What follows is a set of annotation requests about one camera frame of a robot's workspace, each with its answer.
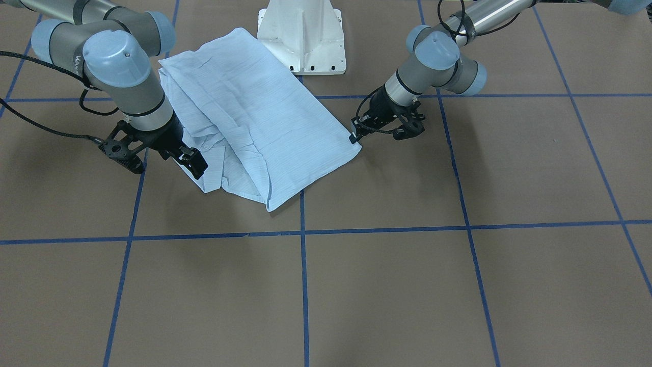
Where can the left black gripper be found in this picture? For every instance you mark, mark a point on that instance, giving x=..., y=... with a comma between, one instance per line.
x=379, y=106

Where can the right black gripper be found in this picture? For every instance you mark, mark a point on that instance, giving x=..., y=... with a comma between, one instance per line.
x=164, y=136

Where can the light blue button shirt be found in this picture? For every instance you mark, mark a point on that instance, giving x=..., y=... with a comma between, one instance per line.
x=264, y=136

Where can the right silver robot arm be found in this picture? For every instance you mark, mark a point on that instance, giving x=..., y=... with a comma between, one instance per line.
x=108, y=47

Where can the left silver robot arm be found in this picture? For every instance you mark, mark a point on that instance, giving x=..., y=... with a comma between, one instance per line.
x=435, y=61

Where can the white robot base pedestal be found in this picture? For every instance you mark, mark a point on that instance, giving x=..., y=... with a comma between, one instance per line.
x=307, y=37

